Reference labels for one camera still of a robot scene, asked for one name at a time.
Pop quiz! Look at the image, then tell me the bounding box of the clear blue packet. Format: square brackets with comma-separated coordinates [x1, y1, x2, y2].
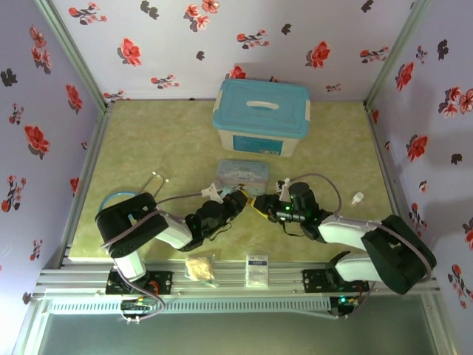
[215, 159, 270, 195]

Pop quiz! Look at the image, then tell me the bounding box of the bag of cotton balls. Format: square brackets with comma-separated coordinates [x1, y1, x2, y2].
[184, 254, 217, 288]

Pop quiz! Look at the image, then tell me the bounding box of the white gauze packet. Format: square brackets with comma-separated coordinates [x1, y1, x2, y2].
[245, 253, 270, 288]

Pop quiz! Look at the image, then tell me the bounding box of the white storage box blue lid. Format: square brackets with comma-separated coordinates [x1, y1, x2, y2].
[212, 78, 311, 158]

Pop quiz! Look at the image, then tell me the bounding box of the stethoscope with blue tube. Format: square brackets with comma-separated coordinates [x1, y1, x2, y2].
[100, 170, 170, 212]

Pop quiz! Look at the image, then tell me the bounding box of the green circuit board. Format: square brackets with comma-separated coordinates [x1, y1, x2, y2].
[120, 299, 154, 312]

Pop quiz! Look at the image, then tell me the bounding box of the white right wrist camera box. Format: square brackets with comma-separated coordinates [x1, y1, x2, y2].
[276, 178, 293, 203]

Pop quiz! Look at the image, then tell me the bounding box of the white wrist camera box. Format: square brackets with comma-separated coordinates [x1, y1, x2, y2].
[200, 183, 225, 203]
[276, 178, 293, 203]

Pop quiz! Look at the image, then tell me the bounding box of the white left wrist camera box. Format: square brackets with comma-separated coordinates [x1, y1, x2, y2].
[200, 183, 225, 203]

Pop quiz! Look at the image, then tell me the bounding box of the grey left arm cable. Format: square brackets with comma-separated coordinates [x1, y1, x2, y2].
[100, 190, 206, 252]

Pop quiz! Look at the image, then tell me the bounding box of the aluminium frame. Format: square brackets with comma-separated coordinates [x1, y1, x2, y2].
[21, 0, 455, 355]

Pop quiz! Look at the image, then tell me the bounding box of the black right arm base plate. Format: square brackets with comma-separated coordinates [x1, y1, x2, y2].
[302, 268, 370, 294]

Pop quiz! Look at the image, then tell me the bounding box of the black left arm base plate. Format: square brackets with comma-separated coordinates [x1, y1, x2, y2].
[106, 271, 174, 296]

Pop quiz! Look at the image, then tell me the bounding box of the white slotted cable tray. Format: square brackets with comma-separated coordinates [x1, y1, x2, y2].
[47, 297, 330, 316]

